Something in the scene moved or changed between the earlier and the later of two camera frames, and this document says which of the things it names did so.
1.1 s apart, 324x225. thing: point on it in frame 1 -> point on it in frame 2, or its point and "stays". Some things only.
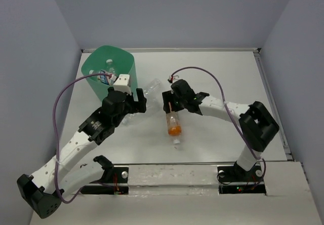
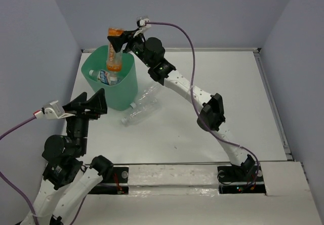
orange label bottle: [174, 128] -> [114, 59]
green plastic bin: [113, 60] stays
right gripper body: [180, 102] -> [135, 45]
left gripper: [142, 102] -> [98, 102]
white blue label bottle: [104, 79] stays
